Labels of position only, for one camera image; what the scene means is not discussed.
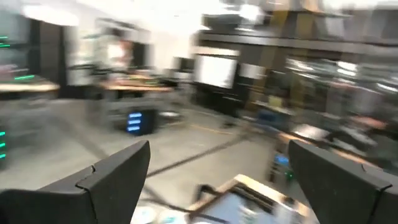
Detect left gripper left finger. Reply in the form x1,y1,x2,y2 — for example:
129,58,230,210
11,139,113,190
0,139,152,224

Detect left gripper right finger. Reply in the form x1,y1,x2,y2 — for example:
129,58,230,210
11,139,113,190
288,139,398,224

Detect blue silver Red Bull can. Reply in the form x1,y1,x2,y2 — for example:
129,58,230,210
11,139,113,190
130,205,158,224
158,208,187,224

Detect black computer blue lights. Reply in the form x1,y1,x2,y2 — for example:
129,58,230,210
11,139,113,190
119,108,158,137

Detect metal storage rack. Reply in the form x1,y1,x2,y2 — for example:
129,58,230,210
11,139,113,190
242,9,398,150

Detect wooden work table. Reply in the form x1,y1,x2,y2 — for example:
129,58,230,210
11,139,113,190
99,77,175,94
0,79,60,94

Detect black metal clamp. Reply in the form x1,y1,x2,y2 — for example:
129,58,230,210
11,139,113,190
195,183,224,203

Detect person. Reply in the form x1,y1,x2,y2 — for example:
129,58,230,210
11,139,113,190
104,29,134,72

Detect white screen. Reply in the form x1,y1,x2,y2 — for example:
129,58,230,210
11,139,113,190
194,54,239,90

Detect black table frame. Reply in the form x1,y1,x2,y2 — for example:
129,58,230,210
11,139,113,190
186,182,312,224

